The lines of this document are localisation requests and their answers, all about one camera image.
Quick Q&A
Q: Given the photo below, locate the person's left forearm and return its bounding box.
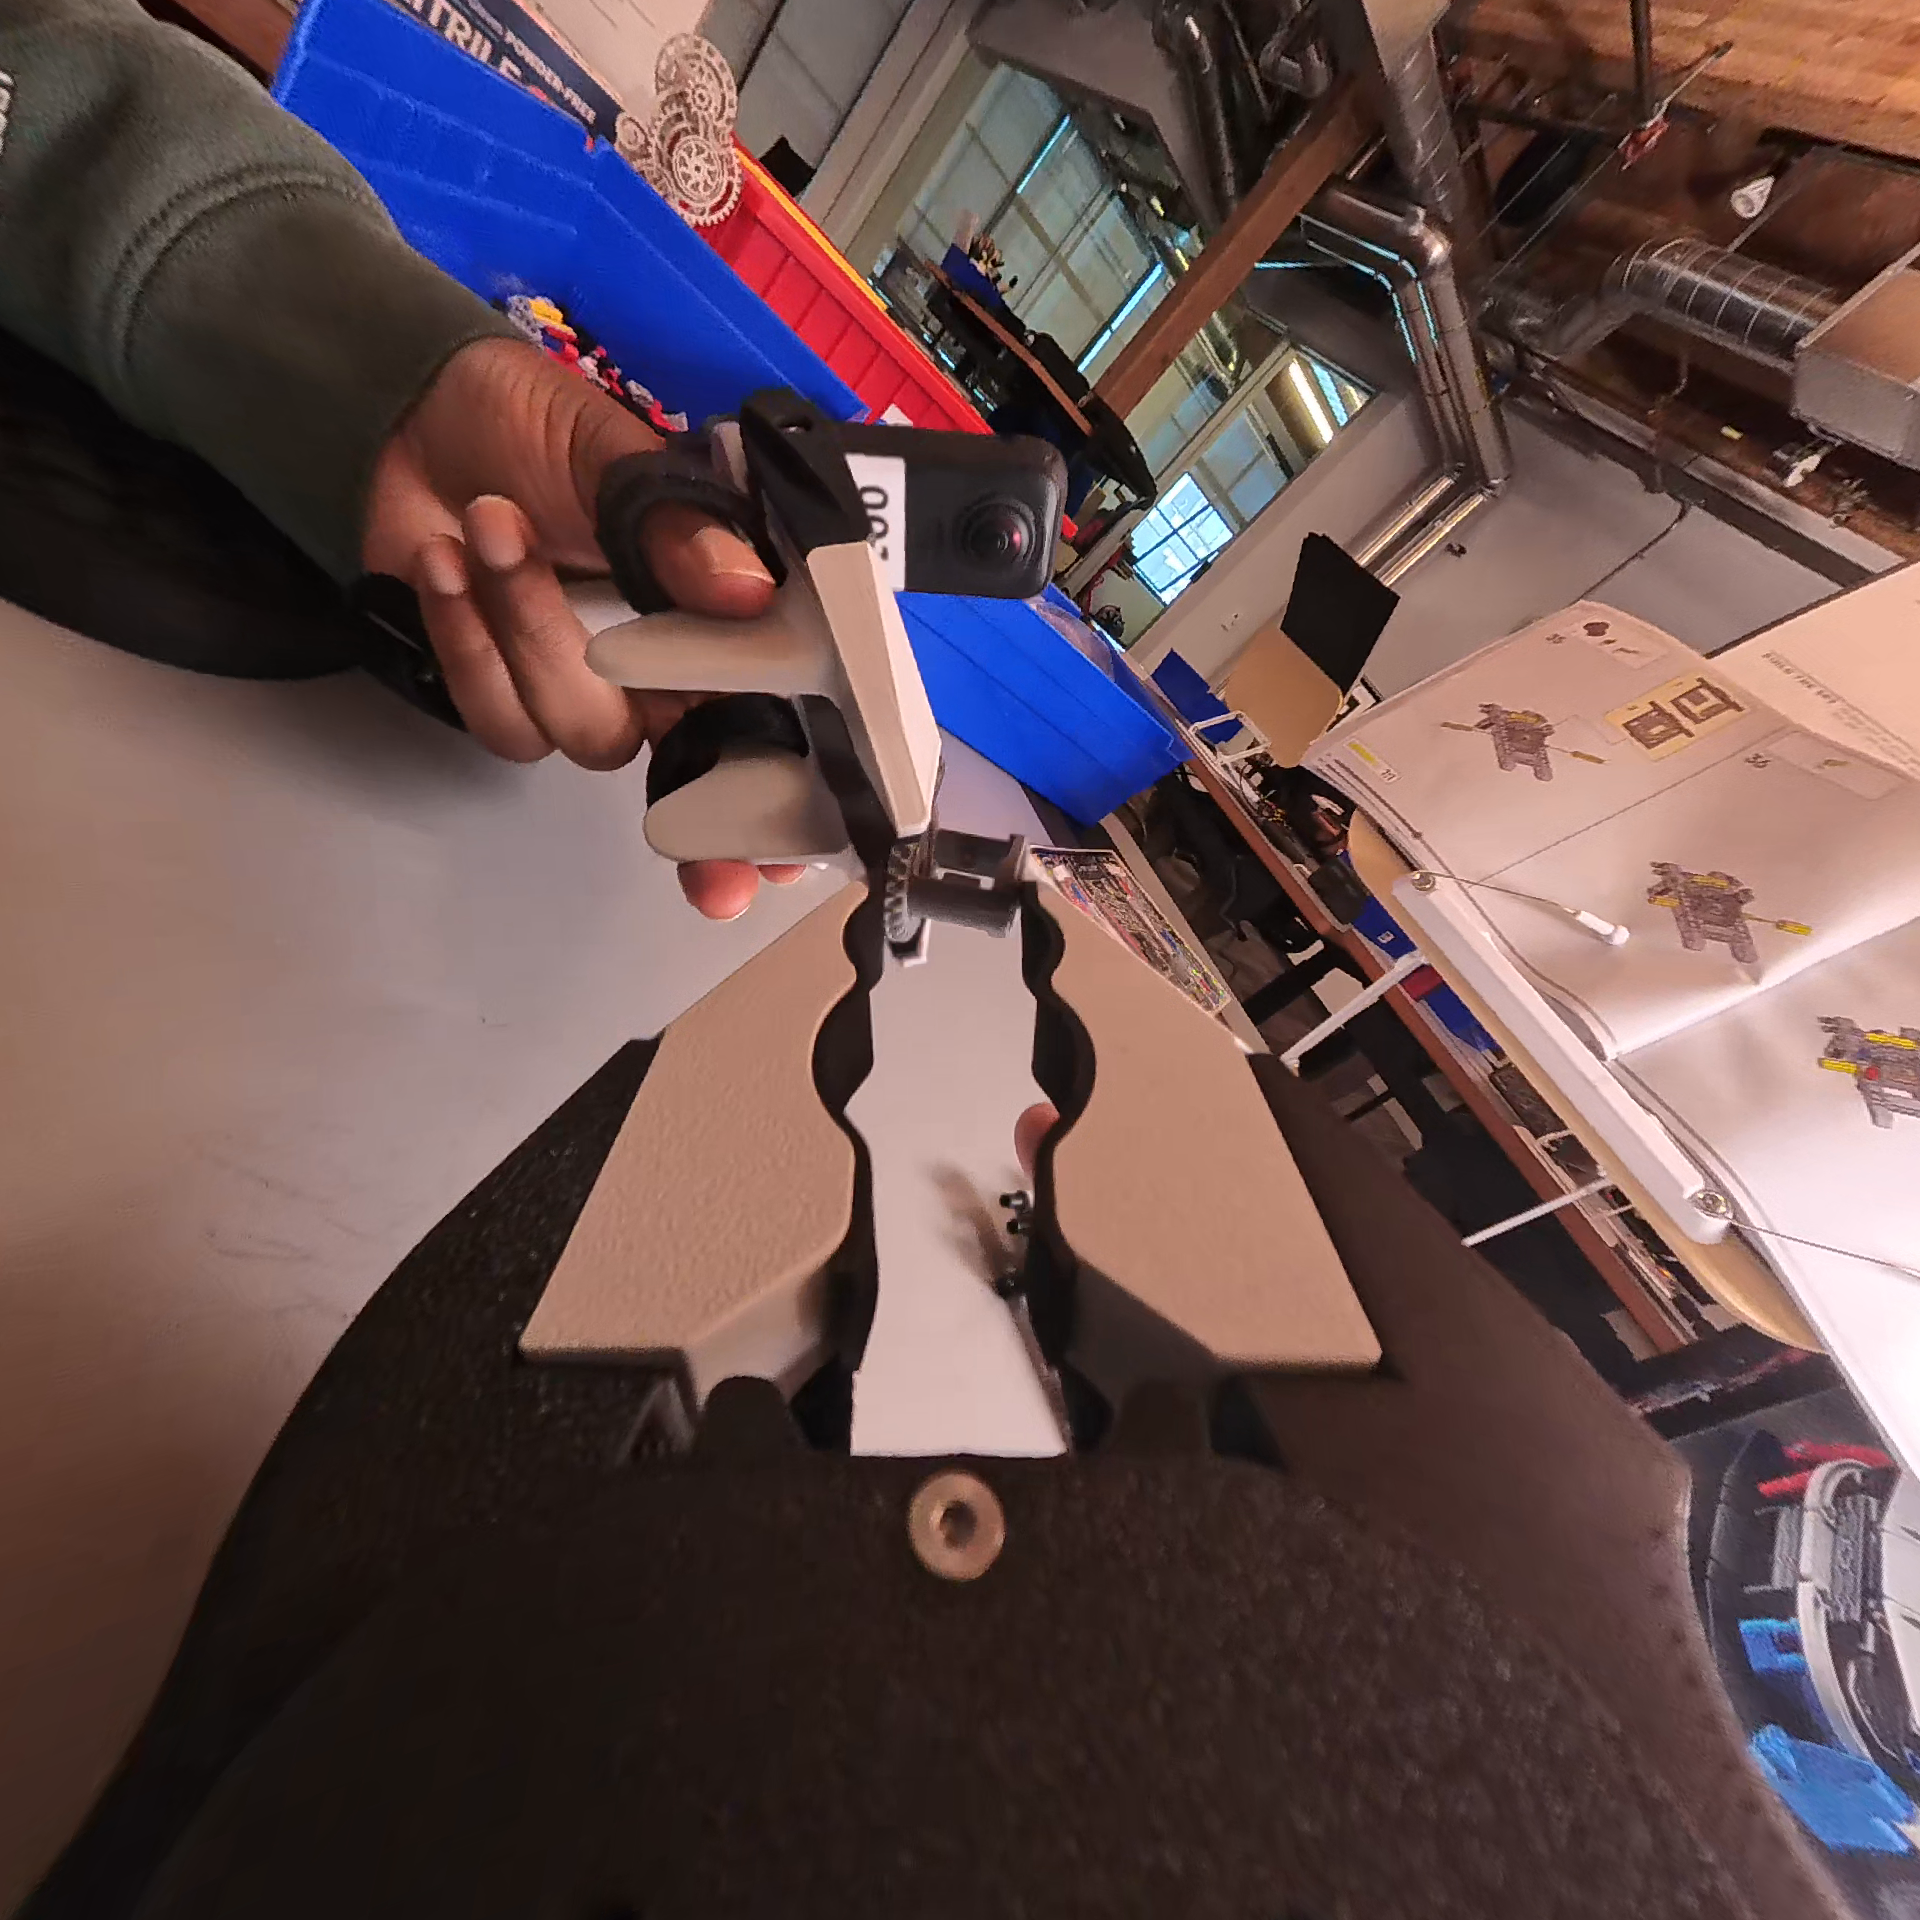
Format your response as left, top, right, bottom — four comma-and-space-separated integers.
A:
0, 0, 534, 460

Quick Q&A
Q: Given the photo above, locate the lego instruction booklet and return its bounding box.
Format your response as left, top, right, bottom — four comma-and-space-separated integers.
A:
1303, 561, 1920, 1478

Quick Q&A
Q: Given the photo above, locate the silver air duct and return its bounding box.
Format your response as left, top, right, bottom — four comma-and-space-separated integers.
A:
1318, 0, 1520, 505

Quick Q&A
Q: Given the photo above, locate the small blue plastic bin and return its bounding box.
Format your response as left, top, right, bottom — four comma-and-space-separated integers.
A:
895, 583, 1190, 830

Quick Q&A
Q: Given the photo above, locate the person's left hand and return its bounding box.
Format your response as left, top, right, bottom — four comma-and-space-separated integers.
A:
364, 335, 818, 922

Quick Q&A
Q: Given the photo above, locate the tan and black chair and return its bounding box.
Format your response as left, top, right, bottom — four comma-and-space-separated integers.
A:
1223, 527, 1403, 758

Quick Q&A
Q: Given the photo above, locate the red plastic bin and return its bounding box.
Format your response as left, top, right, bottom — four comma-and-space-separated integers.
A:
701, 140, 995, 440

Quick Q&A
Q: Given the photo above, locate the lego sticker sheet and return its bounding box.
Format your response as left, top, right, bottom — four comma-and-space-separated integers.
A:
1030, 844, 1234, 1015

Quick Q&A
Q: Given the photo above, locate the white book holder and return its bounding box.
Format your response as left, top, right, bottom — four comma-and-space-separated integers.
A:
1347, 808, 1828, 1356

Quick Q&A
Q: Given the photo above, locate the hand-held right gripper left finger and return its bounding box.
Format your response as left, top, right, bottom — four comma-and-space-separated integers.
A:
517, 882, 887, 1465

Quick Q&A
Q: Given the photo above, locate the pile of lego pieces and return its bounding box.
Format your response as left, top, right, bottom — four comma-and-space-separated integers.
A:
499, 288, 694, 440

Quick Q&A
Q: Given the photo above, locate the black round table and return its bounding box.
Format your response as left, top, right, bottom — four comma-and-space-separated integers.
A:
920, 247, 1162, 505

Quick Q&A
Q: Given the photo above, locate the grey lego gear assembly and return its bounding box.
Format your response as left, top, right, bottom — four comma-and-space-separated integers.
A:
883, 830, 1040, 965

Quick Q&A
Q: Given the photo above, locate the white gear model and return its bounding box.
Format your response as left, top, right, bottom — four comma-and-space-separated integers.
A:
615, 32, 747, 230

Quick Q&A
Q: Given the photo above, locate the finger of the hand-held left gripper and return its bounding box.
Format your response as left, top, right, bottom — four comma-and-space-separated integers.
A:
806, 536, 946, 841

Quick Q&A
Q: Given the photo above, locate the large blue plastic bin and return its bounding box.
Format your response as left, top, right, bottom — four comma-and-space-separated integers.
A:
275, 0, 868, 440

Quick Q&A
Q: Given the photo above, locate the glove box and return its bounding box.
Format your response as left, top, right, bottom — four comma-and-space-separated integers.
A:
342, 0, 624, 144

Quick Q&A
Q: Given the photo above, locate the printed lego box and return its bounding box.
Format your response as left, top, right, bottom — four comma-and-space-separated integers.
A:
1661, 1345, 1920, 1874

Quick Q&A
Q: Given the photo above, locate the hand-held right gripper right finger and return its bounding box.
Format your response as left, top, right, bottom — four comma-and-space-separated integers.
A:
1020, 892, 1386, 1442

